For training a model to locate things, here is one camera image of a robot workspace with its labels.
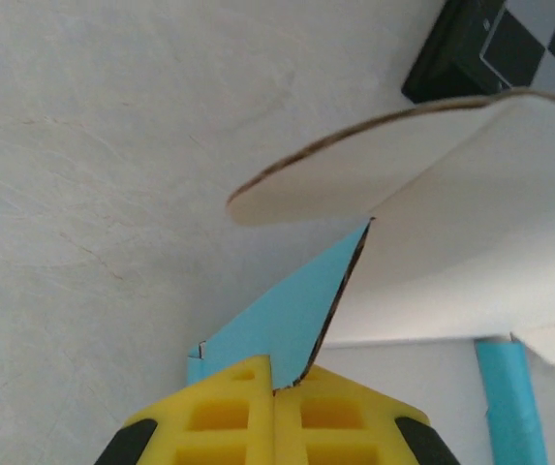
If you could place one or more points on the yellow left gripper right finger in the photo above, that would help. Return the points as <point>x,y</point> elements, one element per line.
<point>335,416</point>

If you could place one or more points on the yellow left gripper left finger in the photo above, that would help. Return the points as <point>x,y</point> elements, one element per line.
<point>219,416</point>

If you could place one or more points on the blue and white cardboard box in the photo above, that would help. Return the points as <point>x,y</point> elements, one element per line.
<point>451,218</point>

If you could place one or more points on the black and grey checkerboard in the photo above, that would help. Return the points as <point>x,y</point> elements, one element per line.
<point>514,43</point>

